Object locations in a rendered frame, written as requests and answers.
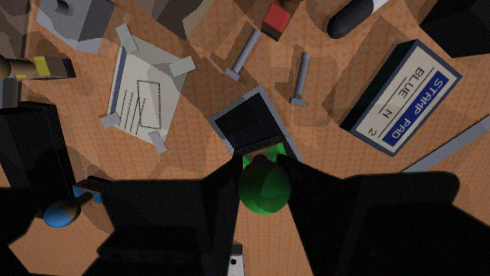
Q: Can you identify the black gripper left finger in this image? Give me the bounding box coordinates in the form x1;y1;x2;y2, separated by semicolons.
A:
101;155;243;276

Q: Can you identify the tan cube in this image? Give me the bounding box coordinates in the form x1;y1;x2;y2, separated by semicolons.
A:
135;0;215;41

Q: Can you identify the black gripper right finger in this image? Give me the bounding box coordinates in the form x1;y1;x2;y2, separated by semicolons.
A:
277;154;460;276

